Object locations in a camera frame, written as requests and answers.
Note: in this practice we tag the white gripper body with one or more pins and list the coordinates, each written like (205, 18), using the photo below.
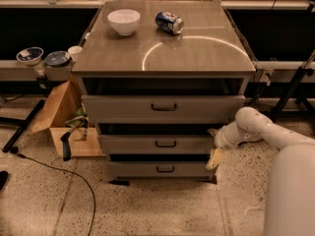
(221, 141)

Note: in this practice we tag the grey drawer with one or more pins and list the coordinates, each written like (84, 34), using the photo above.
(162, 109)
(160, 170)
(156, 144)

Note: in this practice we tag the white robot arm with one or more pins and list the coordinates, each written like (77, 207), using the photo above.
(290, 201)

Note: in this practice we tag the grey drawer cabinet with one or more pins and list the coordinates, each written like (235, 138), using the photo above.
(206, 59)

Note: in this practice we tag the grey bottom drawer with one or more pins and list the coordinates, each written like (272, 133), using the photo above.
(160, 170)

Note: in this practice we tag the grey top drawer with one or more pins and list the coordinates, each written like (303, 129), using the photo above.
(162, 109)

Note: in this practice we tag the black stand right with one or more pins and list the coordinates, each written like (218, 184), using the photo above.
(293, 90)

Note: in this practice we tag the blue soda can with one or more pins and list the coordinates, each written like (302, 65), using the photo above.
(169, 22)

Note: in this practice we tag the cardboard box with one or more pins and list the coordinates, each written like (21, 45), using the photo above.
(61, 106)

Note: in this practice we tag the white bowl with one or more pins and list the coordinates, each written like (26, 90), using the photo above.
(124, 21)

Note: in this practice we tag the white paper cup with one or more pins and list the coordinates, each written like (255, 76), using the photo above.
(75, 51)

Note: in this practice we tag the black floor bar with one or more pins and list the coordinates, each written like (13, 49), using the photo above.
(21, 125)

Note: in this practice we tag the blue patterned bowl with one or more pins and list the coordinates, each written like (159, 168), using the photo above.
(30, 56)

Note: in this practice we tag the black handled tool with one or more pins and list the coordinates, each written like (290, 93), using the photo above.
(65, 142)

